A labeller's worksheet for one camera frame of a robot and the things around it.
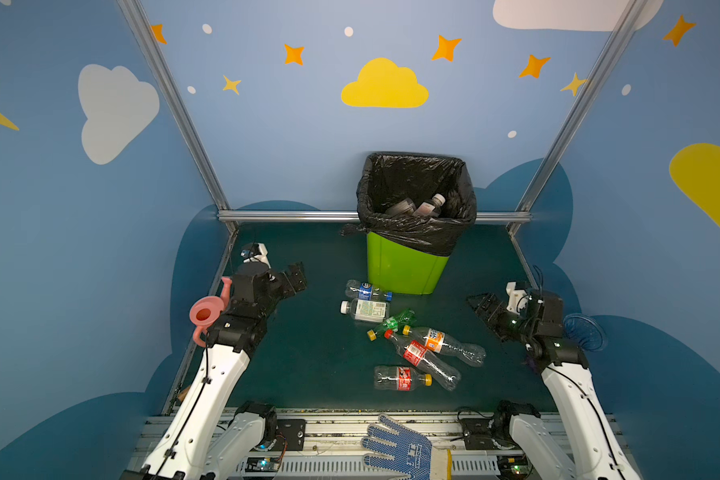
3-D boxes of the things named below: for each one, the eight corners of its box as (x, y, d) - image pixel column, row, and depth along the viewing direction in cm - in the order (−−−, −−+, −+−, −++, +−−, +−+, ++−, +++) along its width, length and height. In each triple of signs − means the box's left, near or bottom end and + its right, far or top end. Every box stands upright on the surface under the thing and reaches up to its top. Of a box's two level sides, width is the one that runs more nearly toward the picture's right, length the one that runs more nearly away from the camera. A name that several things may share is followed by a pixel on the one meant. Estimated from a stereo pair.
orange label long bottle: (400, 338, 91) (401, 333, 88) (405, 322, 95) (407, 317, 92) (480, 370, 85) (484, 365, 83) (483, 352, 89) (487, 347, 86)
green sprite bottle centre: (373, 346, 89) (373, 341, 86) (366, 335, 91) (366, 330, 88) (416, 321, 95) (417, 316, 92) (408, 311, 97) (409, 305, 94)
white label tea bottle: (340, 319, 98) (339, 312, 94) (343, 303, 102) (342, 296, 98) (387, 325, 97) (388, 319, 93) (389, 309, 101) (390, 302, 97)
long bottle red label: (380, 342, 90) (381, 337, 87) (390, 329, 93) (391, 324, 90) (451, 394, 81) (454, 390, 78) (460, 378, 84) (463, 374, 81)
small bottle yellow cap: (374, 392, 82) (375, 386, 78) (374, 371, 86) (374, 364, 82) (430, 392, 82) (433, 387, 78) (427, 371, 86) (430, 365, 82)
